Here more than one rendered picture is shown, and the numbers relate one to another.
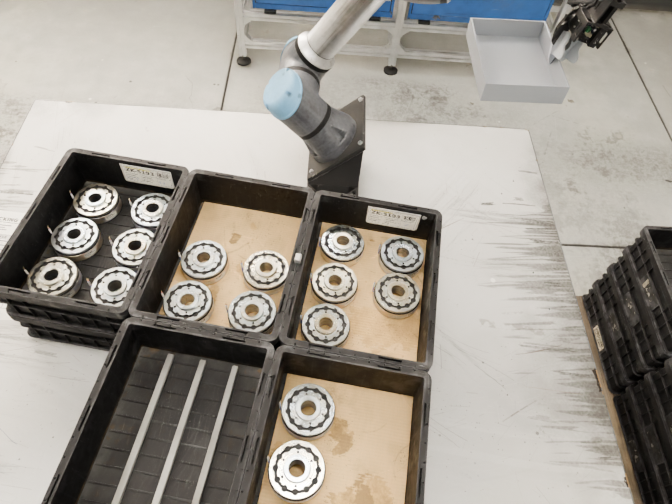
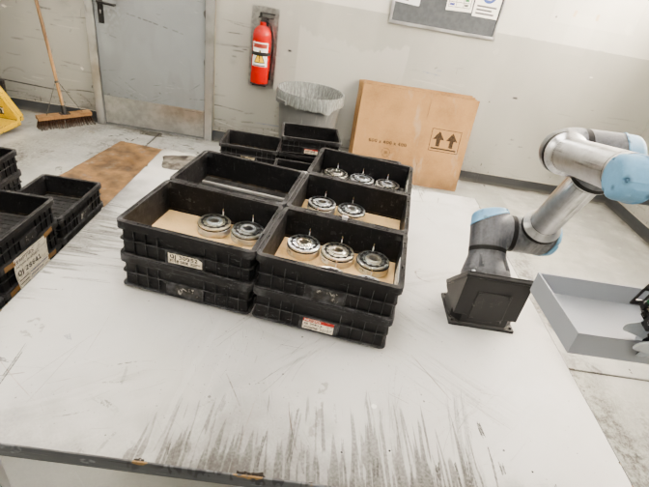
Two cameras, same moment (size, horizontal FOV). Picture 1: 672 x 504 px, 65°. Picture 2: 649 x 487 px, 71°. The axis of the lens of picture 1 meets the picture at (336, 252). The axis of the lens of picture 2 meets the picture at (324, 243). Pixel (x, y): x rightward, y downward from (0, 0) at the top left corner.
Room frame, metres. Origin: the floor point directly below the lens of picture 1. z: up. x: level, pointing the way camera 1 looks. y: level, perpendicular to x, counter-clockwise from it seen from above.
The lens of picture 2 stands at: (0.61, -1.18, 1.60)
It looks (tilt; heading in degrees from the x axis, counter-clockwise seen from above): 32 degrees down; 92
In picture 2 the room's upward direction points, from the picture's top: 10 degrees clockwise
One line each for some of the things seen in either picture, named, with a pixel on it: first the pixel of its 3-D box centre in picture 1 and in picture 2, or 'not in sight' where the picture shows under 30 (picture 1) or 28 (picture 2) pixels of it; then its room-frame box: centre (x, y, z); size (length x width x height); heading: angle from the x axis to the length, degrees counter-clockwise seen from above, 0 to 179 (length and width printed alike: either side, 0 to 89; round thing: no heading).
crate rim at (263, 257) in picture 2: (367, 273); (337, 246); (0.61, -0.07, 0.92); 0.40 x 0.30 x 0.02; 176
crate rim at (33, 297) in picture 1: (95, 225); (362, 171); (0.65, 0.53, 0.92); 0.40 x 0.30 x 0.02; 176
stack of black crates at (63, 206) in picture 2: not in sight; (56, 225); (-0.76, 0.59, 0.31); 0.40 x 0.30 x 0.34; 95
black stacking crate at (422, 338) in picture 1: (364, 285); (334, 261); (0.61, -0.07, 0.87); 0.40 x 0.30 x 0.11; 176
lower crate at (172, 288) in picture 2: not in sight; (205, 259); (0.21, -0.04, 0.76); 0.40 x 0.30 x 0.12; 176
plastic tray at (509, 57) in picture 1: (514, 59); (614, 318); (1.20, -0.39, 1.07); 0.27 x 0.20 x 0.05; 5
